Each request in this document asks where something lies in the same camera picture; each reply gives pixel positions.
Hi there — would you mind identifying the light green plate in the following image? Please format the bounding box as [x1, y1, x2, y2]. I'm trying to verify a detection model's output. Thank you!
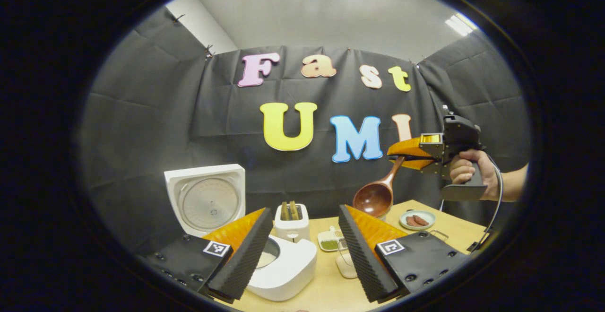
[399, 209, 436, 231]

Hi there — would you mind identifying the black backdrop cloth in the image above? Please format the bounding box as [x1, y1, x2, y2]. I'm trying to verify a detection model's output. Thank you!
[78, 7, 532, 256]

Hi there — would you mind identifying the white divided dish of grains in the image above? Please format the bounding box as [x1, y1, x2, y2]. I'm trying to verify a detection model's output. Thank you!
[317, 227, 345, 252]

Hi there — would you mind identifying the ceiling light panel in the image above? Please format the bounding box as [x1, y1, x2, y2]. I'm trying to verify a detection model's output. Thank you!
[444, 13, 479, 37]

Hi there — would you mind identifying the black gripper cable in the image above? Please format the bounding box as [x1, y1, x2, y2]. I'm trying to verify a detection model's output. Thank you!
[467, 154, 504, 253]

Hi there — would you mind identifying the white toaster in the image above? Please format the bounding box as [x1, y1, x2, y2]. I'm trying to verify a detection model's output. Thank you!
[274, 203, 311, 243]

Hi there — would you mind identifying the clear tray of rice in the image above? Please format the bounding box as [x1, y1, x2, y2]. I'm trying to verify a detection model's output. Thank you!
[335, 239, 358, 279]

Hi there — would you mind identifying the brown wooden spoon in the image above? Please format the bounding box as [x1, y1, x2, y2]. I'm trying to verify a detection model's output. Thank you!
[353, 156, 406, 219]

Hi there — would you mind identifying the white rice cooker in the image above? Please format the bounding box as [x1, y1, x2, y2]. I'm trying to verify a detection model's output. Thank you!
[164, 164, 318, 302]

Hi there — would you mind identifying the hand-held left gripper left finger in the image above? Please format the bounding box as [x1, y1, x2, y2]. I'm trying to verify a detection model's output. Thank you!
[142, 207, 275, 303]

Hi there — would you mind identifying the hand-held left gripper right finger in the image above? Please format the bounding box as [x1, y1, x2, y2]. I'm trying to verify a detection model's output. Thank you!
[337, 204, 469, 303]

